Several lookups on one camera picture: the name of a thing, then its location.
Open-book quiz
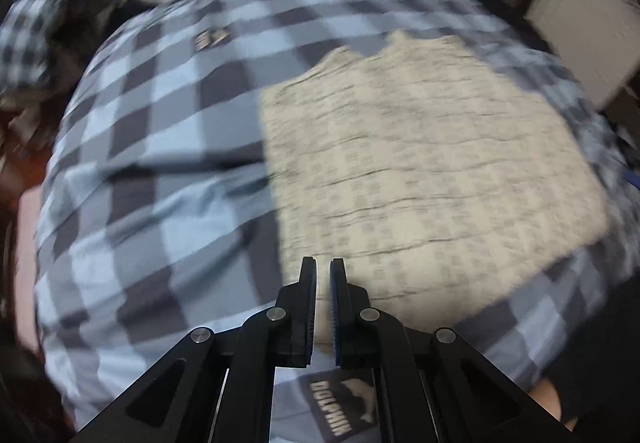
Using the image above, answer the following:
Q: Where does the blue checked bed blanket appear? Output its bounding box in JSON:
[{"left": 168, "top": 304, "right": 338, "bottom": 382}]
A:
[{"left": 32, "top": 0, "right": 640, "bottom": 443}]

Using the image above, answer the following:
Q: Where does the cream plaid shirt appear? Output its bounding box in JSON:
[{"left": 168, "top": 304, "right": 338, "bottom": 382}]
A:
[{"left": 260, "top": 32, "right": 612, "bottom": 332}]

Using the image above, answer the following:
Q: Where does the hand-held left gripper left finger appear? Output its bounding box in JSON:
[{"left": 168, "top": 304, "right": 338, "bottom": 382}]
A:
[{"left": 72, "top": 257, "right": 319, "bottom": 443}]

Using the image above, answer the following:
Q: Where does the crumpled checked quilt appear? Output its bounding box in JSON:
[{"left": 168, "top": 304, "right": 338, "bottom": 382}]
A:
[{"left": 0, "top": 0, "right": 122, "bottom": 94}]

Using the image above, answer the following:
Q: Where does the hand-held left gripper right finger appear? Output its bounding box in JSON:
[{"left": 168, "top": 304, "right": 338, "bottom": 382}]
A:
[{"left": 328, "top": 258, "right": 587, "bottom": 443}]

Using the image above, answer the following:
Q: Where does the pink mattress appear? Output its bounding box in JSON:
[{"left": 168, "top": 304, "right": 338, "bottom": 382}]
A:
[{"left": 12, "top": 185, "right": 52, "bottom": 355}]

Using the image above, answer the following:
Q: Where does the person's dark clothing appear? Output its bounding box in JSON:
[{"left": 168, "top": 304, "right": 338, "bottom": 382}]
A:
[{"left": 542, "top": 268, "right": 640, "bottom": 443}]

